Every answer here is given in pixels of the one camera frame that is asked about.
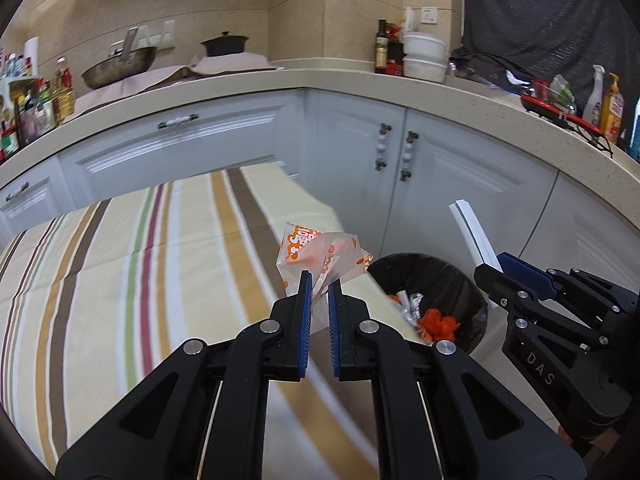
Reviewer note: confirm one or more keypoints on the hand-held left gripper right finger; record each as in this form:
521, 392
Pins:
334, 330

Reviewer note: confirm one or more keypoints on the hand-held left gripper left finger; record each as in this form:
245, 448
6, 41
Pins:
305, 325

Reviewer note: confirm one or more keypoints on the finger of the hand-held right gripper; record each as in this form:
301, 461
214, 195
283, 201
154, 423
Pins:
500, 287
525, 272

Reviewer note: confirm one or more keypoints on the clear orange-printed plastic bag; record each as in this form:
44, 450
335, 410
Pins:
305, 255

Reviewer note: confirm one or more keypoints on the black trash bin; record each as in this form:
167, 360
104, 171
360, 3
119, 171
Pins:
430, 272

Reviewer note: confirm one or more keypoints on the orange plastic bag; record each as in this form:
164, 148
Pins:
439, 325

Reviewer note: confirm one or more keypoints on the white cabinet door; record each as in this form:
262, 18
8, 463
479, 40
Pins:
200, 160
590, 235
475, 170
345, 160
30, 210

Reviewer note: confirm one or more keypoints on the silver foil wrapper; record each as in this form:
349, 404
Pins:
411, 305

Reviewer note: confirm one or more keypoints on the blue carton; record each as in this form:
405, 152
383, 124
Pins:
635, 132

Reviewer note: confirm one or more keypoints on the yellow dish soap bottle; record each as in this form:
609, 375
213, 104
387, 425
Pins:
614, 115

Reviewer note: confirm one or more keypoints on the white spray bottle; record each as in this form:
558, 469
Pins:
594, 102

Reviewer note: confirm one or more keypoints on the green packet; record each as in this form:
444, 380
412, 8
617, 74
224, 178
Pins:
561, 91

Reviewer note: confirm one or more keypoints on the striped tablecloth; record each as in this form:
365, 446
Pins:
125, 260

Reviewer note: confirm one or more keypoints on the dark sauce bottle red label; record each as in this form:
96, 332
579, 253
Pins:
396, 60

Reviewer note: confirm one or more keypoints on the dark grey cloth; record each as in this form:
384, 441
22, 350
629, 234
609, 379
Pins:
540, 20

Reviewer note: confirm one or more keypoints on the olive oil bottle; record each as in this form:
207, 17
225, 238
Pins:
381, 52

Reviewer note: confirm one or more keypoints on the white plastic bottle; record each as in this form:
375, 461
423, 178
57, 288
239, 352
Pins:
409, 22

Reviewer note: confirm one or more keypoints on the beige stove cover cloth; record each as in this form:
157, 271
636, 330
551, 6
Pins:
150, 82

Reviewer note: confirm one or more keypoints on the black cooking pot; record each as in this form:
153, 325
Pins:
225, 46

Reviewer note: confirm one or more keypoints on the steel wok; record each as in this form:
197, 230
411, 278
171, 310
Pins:
120, 67

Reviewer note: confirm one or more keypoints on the yellow cooking oil bottle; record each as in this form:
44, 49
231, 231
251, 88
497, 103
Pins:
63, 95

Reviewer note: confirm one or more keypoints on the row of seasoning bottles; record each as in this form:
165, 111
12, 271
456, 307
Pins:
30, 110

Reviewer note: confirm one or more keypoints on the white wall socket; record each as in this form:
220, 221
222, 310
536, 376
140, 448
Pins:
146, 37
429, 15
165, 35

